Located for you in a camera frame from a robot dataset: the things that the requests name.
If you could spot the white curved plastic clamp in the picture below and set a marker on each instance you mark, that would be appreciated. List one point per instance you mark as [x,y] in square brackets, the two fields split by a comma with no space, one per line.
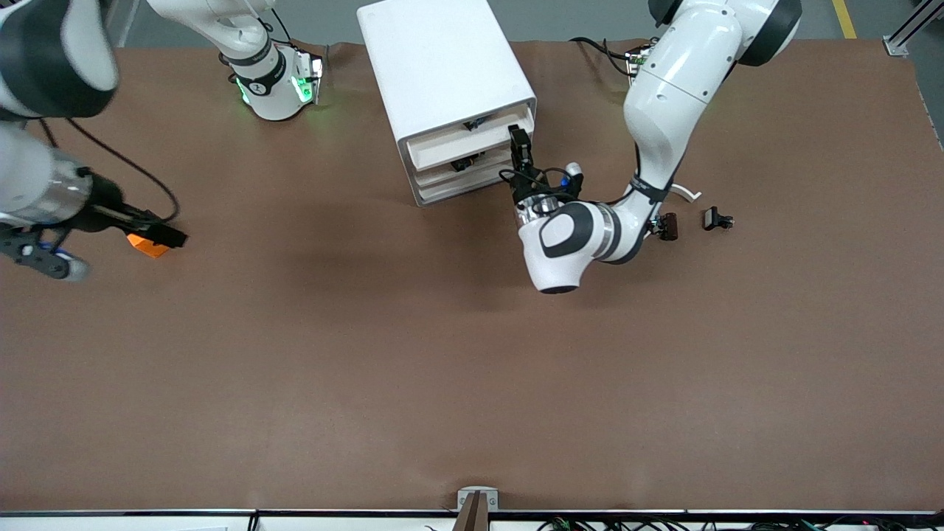
[689,193]

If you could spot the white drawer cabinet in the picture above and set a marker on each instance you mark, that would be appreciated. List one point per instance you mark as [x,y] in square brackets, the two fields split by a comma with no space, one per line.
[435,66]

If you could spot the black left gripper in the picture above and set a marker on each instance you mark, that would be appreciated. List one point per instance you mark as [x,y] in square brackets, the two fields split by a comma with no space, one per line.
[525,187]

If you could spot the grey metal edge bracket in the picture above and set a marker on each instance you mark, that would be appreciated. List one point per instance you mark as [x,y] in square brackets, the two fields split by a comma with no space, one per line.
[466,495]

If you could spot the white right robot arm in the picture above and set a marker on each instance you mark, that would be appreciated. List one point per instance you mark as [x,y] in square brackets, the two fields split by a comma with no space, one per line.
[258,88]

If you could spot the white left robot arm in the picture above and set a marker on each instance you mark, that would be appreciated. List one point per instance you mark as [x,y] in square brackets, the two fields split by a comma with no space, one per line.
[671,96]

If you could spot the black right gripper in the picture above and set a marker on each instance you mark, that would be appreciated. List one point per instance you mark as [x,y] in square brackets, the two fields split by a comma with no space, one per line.
[108,206]

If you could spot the aluminium frame post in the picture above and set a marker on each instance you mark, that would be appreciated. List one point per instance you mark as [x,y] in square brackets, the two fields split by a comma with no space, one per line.
[911,26]

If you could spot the white pulled-out drawer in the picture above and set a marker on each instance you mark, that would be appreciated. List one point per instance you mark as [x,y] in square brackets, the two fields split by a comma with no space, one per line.
[450,151]

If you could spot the orange and black cube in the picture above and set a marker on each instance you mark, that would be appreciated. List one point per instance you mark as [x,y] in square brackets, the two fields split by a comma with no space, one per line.
[147,248]

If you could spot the black push button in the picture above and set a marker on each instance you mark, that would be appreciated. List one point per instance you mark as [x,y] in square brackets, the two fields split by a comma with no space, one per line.
[712,218]

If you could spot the dark brown push button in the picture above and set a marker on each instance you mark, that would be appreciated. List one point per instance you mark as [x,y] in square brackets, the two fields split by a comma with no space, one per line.
[670,226]

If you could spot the brown table mat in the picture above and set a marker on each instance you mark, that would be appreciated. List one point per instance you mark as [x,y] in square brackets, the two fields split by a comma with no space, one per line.
[369,369]

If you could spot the white closed drawer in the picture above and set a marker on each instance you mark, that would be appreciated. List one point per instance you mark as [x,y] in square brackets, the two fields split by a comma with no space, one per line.
[442,177]

